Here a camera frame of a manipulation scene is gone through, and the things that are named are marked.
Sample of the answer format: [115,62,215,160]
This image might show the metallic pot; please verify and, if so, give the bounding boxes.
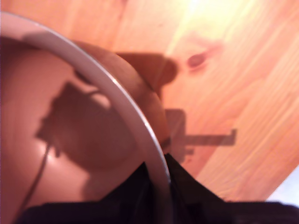
[0,11,171,224]

